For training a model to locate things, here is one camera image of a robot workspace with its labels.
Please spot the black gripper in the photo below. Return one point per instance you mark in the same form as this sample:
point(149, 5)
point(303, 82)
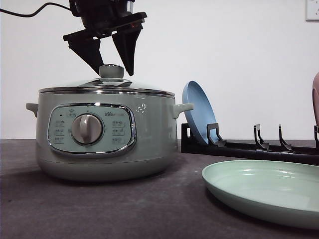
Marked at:
point(101, 18)

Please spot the glass steamer lid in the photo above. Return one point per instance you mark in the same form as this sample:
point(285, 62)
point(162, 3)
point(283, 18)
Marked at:
point(111, 83)

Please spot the green plate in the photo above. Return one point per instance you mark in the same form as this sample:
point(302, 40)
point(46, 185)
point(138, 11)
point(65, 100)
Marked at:
point(281, 191)

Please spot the green electric steamer pot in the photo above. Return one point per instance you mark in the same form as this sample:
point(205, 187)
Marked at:
point(88, 133)

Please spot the blue plate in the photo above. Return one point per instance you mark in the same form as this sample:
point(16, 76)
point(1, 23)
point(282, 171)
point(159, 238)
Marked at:
point(202, 113)

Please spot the black plate rack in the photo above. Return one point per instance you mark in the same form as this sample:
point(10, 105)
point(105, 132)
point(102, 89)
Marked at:
point(260, 149)

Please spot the pink plate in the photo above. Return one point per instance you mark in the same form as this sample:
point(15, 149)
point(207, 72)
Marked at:
point(315, 93)

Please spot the grey table mat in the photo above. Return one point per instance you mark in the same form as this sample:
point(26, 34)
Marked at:
point(172, 205)

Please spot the black cable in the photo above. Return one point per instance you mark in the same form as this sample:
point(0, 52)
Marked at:
point(36, 11)

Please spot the white wall socket right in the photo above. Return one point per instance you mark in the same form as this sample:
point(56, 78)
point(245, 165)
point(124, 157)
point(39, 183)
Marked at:
point(310, 11)

